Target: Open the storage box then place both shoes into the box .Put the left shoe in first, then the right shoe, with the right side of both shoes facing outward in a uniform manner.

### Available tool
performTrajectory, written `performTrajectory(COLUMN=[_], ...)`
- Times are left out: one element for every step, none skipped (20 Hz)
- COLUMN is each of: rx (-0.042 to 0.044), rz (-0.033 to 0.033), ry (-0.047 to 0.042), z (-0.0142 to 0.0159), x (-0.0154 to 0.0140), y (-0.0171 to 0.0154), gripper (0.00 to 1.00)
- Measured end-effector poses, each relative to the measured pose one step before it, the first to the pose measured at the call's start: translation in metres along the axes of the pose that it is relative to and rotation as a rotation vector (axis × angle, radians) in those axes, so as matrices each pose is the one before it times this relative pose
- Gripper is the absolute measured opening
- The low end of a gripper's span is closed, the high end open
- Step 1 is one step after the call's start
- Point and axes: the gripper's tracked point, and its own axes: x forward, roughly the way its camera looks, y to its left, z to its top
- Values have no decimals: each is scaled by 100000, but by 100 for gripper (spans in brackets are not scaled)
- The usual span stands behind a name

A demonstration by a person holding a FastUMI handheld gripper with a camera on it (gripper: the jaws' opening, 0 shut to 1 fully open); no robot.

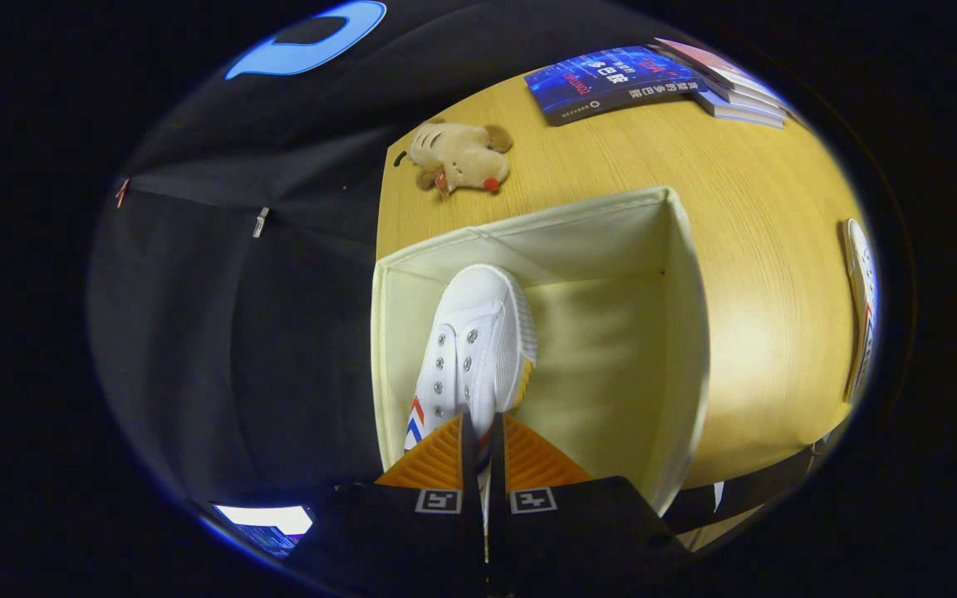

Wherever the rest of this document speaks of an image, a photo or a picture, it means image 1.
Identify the pink cover book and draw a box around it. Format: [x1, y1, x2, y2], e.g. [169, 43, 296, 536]
[653, 37, 788, 105]

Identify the blue cover book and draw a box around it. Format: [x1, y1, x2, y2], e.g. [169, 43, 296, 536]
[524, 46, 708, 127]

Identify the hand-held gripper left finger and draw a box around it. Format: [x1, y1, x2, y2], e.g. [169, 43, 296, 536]
[283, 411, 488, 598]

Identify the fabric storage box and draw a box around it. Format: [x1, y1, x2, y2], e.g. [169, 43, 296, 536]
[371, 186, 710, 517]

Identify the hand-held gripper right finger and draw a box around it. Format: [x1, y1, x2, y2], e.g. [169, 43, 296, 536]
[487, 413, 691, 598]

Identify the beige plush toy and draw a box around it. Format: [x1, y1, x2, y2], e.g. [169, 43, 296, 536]
[394, 119, 514, 200]

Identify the white canvas shoe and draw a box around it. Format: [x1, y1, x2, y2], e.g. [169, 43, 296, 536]
[840, 218, 878, 405]
[402, 264, 539, 487]

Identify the computer monitor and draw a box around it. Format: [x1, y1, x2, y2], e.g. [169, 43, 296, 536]
[211, 502, 314, 559]

